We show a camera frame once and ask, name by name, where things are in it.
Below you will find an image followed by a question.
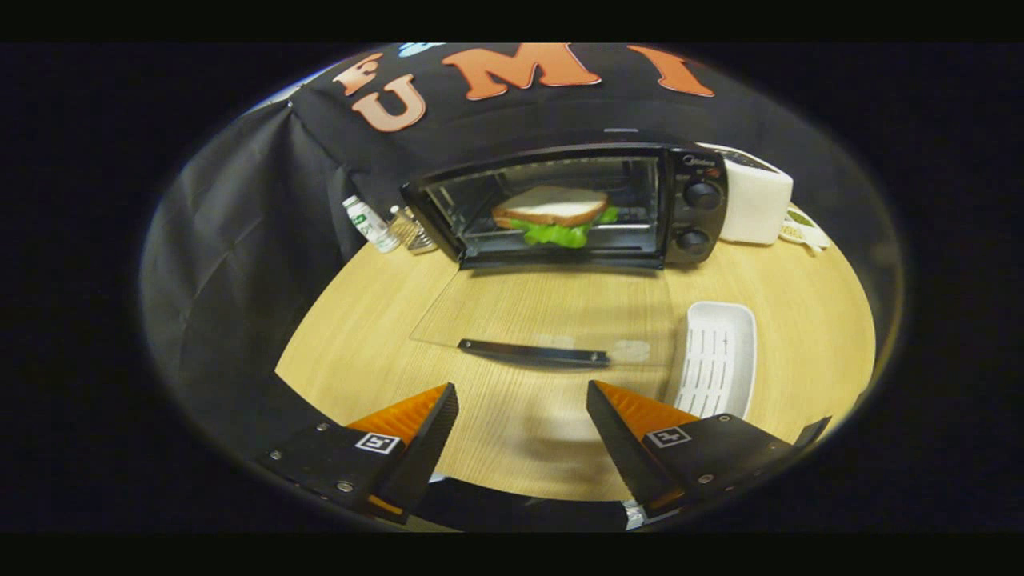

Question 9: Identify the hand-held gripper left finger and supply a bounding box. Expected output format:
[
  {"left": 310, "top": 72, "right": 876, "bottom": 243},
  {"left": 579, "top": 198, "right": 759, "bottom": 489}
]
[{"left": 256, "top": 382, "right": 461, "bottom": 526}]

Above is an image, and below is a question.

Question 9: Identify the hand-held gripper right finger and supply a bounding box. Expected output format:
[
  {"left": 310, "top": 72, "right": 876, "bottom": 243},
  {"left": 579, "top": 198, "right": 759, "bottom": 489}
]
[{"left": 586, "top": 379, "right": 834, "bottom": 521}]

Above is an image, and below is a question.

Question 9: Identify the black toaster oven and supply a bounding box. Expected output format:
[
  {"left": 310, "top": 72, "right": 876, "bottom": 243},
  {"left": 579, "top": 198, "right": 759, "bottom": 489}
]
[{"left": 399, "top": 142, "right": 730, "bottom": 371}]

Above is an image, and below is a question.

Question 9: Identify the toast sandwich with lettuce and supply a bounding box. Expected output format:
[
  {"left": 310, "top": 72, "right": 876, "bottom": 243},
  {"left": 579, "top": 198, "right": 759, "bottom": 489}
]
[{"left": 490, "top": 185, "right": 620, "bottom": 250}]

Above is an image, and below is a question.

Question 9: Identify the white toaster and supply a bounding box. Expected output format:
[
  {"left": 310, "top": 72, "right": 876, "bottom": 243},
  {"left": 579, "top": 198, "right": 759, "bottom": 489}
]
[{"left": 694, "top": 142, "right": 795, "bottom": 246}]

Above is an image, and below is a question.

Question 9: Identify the white slotted tray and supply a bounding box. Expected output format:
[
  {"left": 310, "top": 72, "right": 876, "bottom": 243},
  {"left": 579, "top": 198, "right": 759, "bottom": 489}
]
[{"left": 670, "top": 300, "right": 758, "bottom": 422}]

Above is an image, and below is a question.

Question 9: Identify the small clear glass jar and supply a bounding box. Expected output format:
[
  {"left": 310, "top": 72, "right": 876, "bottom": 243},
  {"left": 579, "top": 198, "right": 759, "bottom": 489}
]
[{"left": 388, "top": 204, "right": 440, "bottom": 256}]

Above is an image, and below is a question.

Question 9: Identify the white bottle with green label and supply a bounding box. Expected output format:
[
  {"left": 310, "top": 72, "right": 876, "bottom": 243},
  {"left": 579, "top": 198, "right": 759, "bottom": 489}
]
[{"left": 342, "top": 194, "right": 402, "bottom": 254}]

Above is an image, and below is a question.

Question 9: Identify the white divided dish of beans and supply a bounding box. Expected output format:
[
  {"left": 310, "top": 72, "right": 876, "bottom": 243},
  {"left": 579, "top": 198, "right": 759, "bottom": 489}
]
[{"left": 777, "top": 206, "right": 832, "bottom": 256}]

